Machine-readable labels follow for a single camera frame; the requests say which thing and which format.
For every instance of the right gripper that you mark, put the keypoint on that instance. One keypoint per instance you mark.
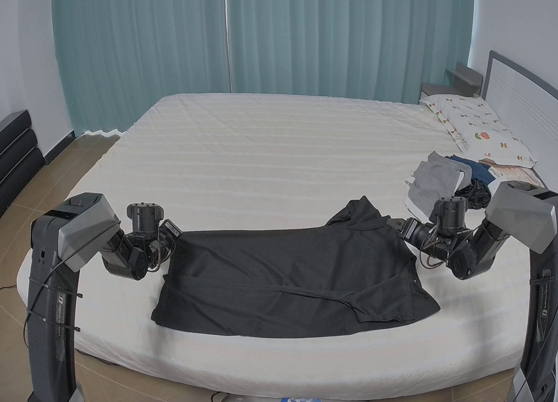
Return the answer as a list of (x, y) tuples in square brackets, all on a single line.
[(414, 232)]

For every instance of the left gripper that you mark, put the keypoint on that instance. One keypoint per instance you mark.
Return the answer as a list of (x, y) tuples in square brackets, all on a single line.
[(170, 234)]

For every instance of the black T-shirt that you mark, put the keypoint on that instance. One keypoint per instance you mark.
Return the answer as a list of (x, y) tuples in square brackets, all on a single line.
[(283, 274)]

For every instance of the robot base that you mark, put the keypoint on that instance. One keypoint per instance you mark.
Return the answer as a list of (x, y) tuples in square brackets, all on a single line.
[(301, 399)]

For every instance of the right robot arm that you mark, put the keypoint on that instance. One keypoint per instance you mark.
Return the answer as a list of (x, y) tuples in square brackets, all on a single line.
[(518, 213)]

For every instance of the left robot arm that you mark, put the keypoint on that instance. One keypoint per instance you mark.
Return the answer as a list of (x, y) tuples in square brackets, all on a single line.
[(83, 226)]

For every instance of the bed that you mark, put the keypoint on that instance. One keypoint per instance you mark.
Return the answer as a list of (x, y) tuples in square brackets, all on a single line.
[(261, 152)]

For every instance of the grey garment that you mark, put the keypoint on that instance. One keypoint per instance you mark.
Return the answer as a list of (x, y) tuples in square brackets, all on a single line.
[(431, 182)]

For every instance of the black glossy garment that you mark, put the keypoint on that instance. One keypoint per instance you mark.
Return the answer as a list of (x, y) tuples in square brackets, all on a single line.
[(477, 195)]

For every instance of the dark blue garment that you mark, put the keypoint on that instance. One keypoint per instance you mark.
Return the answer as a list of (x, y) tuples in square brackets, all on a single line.
[(477, 169)]

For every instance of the white printed pillow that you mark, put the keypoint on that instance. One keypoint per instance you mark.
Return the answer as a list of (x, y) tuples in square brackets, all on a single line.
[(475, 128)]

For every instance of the grey bedside table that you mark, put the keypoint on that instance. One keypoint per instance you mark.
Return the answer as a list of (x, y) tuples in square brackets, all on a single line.
[(453, 80)]

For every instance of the black chest of drawers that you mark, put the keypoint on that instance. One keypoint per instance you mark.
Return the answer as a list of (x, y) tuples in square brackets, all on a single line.
[(15, 152)]

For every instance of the blue-green curtain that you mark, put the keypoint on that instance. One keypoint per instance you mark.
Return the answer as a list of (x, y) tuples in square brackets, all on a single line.
[(348, 21), (144, 34)]

